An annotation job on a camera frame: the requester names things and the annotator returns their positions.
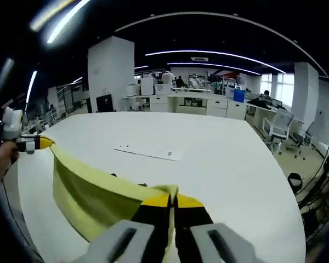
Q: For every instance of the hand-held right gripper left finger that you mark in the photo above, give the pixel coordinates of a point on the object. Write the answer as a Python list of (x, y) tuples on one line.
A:
[(118, 243)]

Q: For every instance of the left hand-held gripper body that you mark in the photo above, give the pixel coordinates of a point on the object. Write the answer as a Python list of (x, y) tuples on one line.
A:
[(12, 123)]

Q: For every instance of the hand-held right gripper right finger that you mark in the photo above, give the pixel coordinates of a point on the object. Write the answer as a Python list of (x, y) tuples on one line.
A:
[(208, 243)]

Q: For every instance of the yellow and blue garment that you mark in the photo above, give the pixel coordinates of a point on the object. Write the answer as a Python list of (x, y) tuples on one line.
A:
[(93, 197)]

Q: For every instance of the person's left hand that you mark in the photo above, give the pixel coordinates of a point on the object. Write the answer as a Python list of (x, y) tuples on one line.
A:
[(5, 157)]

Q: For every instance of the black cabinet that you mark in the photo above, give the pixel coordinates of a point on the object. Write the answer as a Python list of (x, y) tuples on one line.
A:
[(104, 103)]

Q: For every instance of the white pillar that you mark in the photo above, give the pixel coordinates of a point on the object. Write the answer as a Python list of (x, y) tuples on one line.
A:
[(305, 90), (111, 71)]

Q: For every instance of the black waste bin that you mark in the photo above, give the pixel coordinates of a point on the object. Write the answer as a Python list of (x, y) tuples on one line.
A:
[(294, 185)]

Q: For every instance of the straight ceiling light strip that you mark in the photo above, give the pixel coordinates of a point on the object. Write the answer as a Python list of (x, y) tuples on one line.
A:
[(65, 22)]

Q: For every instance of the white board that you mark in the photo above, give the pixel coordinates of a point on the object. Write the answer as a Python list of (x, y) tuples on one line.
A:
[(147, 86)]

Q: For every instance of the white storage bin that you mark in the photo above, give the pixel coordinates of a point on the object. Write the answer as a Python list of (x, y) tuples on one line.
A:
[(163, 89)]

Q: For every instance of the white mesh office chair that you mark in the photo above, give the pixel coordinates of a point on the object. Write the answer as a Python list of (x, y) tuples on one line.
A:
[(281, 126)]

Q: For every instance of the white counter with drawers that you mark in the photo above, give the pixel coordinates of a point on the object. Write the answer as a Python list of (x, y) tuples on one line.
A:
[(181, 102)]

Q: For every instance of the white office desk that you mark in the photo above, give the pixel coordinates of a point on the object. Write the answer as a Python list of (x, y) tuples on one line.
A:
[(260, 112)]

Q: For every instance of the grey office chair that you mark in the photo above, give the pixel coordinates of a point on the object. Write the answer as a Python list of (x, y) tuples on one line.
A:
[(304, 137)]

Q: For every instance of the blue storage box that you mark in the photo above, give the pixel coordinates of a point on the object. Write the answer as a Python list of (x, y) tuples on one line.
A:
[(239, 96)]

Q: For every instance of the ceiling air vent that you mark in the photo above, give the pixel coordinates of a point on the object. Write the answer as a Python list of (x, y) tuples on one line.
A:
[(199, 58)]

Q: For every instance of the short ceiling light strip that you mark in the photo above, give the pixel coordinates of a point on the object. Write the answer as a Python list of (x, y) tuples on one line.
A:
[(214, 65)]

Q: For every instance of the long ceiling light strip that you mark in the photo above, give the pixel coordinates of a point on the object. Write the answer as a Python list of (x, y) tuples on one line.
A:
[(208, 51)]

